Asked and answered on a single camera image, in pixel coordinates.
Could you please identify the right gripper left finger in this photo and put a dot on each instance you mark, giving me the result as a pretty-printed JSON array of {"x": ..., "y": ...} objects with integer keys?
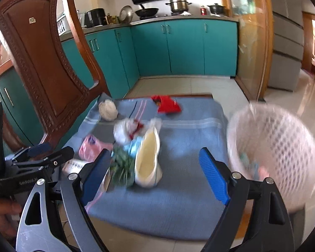
[{"x": 40, "y": 227}]

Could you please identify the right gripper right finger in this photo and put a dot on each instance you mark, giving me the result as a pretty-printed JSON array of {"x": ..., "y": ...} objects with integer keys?
[{"x": 269, "y": 227}]

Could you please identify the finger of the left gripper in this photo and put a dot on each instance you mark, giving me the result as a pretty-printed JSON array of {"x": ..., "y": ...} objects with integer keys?
[
  {"x": 25, "y": 154},
  {"x": 42, "y": 166}
]

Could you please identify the white blue ointment box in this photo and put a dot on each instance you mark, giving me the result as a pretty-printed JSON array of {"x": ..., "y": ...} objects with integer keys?
[{"x": 75, "y": 166}]

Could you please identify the large pink plastic bag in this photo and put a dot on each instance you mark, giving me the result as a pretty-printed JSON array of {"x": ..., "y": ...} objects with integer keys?
[{"x": 263, "y": 173}]

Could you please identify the small pink plastic bag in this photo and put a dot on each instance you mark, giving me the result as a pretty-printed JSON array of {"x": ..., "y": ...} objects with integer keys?
[{"x": 92, "y": 147}]

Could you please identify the green vegetable leaves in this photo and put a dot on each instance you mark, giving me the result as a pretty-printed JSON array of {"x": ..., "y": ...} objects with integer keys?
[{"x": 122, "y": 168}]

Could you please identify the person's left hand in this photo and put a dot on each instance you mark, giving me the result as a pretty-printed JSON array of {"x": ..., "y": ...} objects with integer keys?
[{"x": 8, "y": 207}]

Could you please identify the blue striped seat cloth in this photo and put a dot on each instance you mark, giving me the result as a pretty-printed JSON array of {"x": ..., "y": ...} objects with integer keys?
[{"x": 182, "y": 206}]

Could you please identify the white plastic laundry basket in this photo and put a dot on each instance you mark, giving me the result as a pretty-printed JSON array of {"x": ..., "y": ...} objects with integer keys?
[{"x": 279, "y": 141}]

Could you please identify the carved wooden chair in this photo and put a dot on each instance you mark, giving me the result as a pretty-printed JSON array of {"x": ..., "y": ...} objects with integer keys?
[{"x": 57, "y": 93}]

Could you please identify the white crumpled tissue ball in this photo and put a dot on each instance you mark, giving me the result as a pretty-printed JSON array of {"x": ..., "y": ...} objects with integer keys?
[{"x": 107, "y": 110}]

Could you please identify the white plastic bag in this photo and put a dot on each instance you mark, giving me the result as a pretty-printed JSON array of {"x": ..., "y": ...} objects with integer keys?
[{"x": 128, "y": 129}]

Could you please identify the light blue mesh cloth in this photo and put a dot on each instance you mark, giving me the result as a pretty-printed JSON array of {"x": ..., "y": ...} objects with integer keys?
[{"x": 133, "y": 146}]

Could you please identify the red wrapper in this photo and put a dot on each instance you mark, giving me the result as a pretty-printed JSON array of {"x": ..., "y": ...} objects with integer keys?
[{"x": 166, "y": 104}]

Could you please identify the black air fryer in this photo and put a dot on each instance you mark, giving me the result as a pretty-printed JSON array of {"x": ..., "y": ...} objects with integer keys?
[{"x": 95, "y": 17}]

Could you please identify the black wok pan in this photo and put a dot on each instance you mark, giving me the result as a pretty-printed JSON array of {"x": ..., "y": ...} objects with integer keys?
[{"x": 146, "y": 12}]

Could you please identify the silver refrigerator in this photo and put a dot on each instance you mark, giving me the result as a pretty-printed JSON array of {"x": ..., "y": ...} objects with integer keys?
[{"x": 288, "y": 44}]

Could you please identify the steel stock pot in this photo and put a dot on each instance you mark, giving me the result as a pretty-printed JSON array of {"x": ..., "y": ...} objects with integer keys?
[{"x": 178, "y": 6}]

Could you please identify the red canister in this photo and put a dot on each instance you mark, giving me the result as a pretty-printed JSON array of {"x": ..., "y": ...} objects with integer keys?
[{"x": 203, "y": 10}]

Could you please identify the black casserole pot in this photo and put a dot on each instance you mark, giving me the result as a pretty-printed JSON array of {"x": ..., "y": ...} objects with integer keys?
[{"x": 217, "y": 9}]

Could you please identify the wooden glass door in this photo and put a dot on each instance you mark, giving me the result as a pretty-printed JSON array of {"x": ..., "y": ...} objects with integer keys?
[{"x": 255, "y": 44}]

